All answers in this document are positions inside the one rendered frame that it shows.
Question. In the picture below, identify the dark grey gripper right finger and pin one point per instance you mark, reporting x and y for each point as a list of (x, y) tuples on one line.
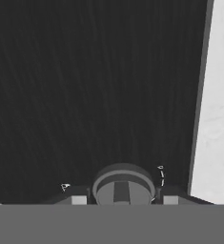
[(171, 199)]

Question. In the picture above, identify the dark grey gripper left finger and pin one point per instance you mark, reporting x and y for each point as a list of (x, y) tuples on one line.
[(78, 199)]

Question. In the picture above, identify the grey round stove knob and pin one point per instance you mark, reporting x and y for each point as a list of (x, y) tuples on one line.
[(123, 187)]

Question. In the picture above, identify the black stove top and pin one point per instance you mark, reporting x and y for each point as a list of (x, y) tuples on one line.
[(94, 89)]

